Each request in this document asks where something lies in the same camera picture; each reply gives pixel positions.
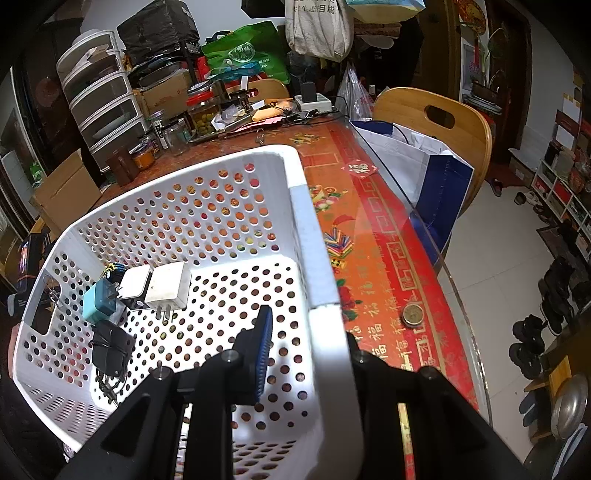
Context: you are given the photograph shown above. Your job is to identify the potted plant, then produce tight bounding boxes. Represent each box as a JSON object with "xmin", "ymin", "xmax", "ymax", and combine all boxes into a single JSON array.
[{"xmin": 468, "ymin": 28, "xmax": 506, "ymax": 100}]

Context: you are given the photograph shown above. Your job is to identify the white power strip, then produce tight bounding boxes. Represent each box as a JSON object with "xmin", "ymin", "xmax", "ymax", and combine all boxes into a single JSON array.
[{"xmin": 294, "ymin": 95, "xmax": 334, "ymax": 112}]

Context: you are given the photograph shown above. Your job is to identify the black power adapter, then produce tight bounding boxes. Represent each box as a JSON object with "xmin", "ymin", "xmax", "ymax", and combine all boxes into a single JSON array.
[{"xmin": 91, "ymin": 320, "xmax": 134, "ymax": 407}]

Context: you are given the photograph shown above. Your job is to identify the black plastic bag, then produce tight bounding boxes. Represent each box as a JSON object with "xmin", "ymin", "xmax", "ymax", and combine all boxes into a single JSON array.
[{"xmin": 116, "ymin": 0, "xmax": 200, "ymax": 58}]

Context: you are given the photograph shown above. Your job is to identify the brown cardboard box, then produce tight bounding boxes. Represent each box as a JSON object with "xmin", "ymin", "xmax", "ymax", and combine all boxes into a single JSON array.
[{"xmin": 139, "ymin": 69, "xmax": 192, "ymax": 116}]

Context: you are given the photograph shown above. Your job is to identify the black shoes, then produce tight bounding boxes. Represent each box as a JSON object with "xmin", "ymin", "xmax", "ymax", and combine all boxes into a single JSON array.
[
  {"xmin": 509, "ymin": 315, "xmax": 548, "ymax": 379},
  {"xmin": 538, "ymin": 256, "xmax": 578, "ymax": 335}
]

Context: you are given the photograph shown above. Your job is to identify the open cardboard box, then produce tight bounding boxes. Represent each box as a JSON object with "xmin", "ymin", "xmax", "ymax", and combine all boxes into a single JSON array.
[{"xmin": 30, "ymin": 150, "xmax": 102, "ymax": 236}]

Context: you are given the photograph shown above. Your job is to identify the white and blue paper bag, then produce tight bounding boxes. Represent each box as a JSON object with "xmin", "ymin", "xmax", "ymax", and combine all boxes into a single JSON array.
[{"xmin": 349, "ymin": 120, "xmax": 475, "ymax": 266}]

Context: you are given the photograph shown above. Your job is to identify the pickle jar with red lid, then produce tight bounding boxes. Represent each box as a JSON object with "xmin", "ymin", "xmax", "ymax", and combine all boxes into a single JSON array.
[{"xmin": 187, "ymin": 92, "xmax": 220, "ymax": 137}]

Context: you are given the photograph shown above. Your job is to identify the white shelf with boxes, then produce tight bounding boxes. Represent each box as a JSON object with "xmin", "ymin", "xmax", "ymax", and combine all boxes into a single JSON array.
[{"xmin": 508, "ymin": 69, "xmax": 591, "ymax": 259}]

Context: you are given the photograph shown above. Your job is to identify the white perforated plastic basket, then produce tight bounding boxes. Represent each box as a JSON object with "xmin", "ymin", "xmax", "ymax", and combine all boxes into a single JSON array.
[{"xmin": 13, "ymin": 144, "xmax": 361, "ymax": 480}]

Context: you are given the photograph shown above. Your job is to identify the green shopping bag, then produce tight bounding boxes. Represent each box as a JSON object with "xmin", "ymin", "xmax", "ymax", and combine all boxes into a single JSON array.
[{"xmin": 202, "ymin": 22, "xmax": 291, "ymax": 84}]

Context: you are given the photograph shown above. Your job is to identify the teal charger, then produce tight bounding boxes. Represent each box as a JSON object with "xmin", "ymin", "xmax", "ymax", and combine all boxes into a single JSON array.
[{"xmin": 82, "ymin": 279, "xmax": 122, "ymax": 324}]

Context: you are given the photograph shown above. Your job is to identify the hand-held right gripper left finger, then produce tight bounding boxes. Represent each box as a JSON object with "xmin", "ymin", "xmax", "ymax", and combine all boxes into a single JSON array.
[{"xmin": 55, "ymin": 305, "xmax": 274, "ymax": 480}]

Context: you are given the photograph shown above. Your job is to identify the large white charger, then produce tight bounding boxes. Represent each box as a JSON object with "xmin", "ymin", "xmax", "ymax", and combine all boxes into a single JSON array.
[{"xmin": 145, "ymin": 262, "xmax": 192, "ymax": 324}]

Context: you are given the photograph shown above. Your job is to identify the brown mug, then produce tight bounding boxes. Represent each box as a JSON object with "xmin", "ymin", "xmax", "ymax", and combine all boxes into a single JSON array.
[{"xmin": 106, "ymin": 147, "xmax": 140, "ymax": 185}]

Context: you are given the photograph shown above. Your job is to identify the beige canvas tote bag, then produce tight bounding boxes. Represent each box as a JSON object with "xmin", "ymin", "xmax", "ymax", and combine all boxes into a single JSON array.
[{"xmin": 285, "ymin": 0, "xmax": 352, "ymax": 61}]

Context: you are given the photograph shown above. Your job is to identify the wooden chair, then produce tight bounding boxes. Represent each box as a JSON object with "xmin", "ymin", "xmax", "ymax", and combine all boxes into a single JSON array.
[
  {"xmin": 373, "ymin": 87, "xmax": 492, "ymax": 217},
  {"xmin": 229, "ymin": 78, "xmax": 291, "ymax": 100}
]

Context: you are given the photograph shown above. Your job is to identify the metal basin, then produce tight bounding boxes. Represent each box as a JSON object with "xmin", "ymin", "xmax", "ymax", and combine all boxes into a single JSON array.
[{"xmin": 549, "ymin": 374, "xmax": 591, "ymax": 441}]

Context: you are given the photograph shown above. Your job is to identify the empty glass jar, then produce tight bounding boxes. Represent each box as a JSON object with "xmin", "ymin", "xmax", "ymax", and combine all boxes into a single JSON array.
[{"xmin": 161, "ymin": 121, "xmax": 190, "ymax": 157}]

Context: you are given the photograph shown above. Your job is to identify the red printed tablecloth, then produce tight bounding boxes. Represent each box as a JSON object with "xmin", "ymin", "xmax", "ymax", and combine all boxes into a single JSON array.
[{"xmin": 92, "ymin": 111, "xmax": 481, "ymax": 480}]

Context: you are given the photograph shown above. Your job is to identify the clear plastic bag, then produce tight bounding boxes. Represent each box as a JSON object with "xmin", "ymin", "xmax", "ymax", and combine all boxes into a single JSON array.
[{"xmin": 339, "ymin": 62, "xmax": 374, "ymax": 121}]

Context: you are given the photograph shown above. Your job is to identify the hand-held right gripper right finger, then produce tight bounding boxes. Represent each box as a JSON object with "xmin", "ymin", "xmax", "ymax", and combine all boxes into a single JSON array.
[{"xmin": 346, "ymin": 332, "xmax": 522, "ymax": 480}]

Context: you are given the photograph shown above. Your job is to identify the stacked white food cover tower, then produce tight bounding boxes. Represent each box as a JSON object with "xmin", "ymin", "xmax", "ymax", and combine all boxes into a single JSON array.
[{"xmin": 56, "ymin": 29, "xmax": 148, "ymax": 167}]

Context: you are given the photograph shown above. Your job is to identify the small white charger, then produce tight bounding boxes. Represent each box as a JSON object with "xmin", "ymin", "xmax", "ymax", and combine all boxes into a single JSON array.
[{"xmin": 117, "ymin": 265, "xmax": 152, "ymax": 311}]

